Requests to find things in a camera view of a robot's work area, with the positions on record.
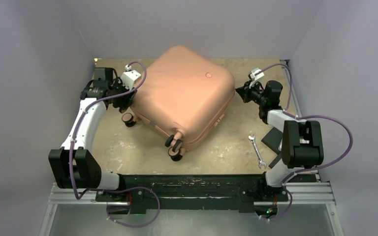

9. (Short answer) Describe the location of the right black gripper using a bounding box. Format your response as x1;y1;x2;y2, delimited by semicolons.
235;78;266;106

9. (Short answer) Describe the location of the pink suitcase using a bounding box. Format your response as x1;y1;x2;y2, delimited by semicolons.
122;46;235;161

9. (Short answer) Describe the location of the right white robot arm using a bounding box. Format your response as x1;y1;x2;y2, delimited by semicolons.
235;80;324;200

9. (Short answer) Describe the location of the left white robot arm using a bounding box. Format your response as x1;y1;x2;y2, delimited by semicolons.
48;65;141;201

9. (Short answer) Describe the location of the black foam pad upper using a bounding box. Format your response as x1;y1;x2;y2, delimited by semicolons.
261;127;283;154

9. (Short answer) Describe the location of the black foam pad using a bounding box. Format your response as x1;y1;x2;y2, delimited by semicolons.
261;127;283;154
268;153;282;169

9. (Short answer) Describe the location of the silver wrench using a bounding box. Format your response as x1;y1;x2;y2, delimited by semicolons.
248;135;267;169

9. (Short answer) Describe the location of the black foam pad lower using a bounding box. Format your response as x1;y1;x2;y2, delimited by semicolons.
268;153;282;169

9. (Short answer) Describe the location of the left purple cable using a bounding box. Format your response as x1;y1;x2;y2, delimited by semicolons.
69;61;161;229

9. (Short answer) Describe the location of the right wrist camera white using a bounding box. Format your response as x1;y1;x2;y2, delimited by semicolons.
249;67;264;88

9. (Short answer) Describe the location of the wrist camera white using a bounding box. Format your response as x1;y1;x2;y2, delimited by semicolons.
249;67;264;88
120;65;141;90

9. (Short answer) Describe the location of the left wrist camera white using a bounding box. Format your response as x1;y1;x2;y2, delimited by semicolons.
120;65;141;90

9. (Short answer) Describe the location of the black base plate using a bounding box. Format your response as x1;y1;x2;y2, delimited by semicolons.
89;174;293;214

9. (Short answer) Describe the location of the aluminium rail frame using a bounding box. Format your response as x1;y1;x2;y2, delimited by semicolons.
48;67;326;224

